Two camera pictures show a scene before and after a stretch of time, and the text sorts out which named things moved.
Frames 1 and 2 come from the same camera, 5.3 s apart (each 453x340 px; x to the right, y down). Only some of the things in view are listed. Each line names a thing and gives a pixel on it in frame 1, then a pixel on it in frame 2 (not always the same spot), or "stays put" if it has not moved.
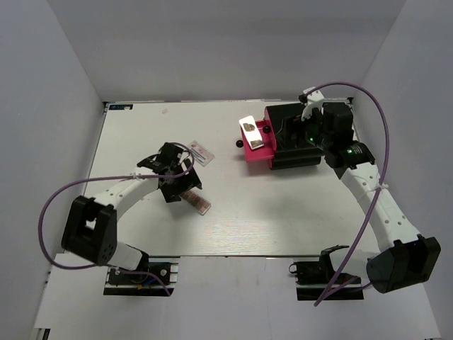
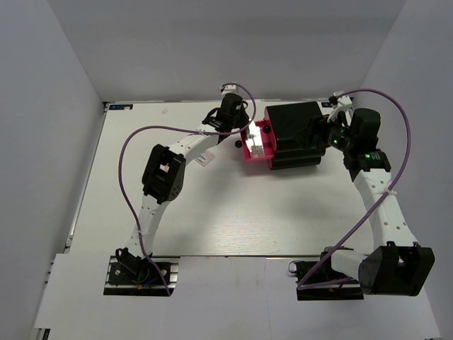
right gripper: [316, 117] → [340, 119]
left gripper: [190, 180] → [245, 117]
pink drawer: [266, 152] stays put
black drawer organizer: [297, 140] stays put
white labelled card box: [201, 155] stays put
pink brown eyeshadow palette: [197, 202] → [254, 140]
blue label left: [121, 107] stays put
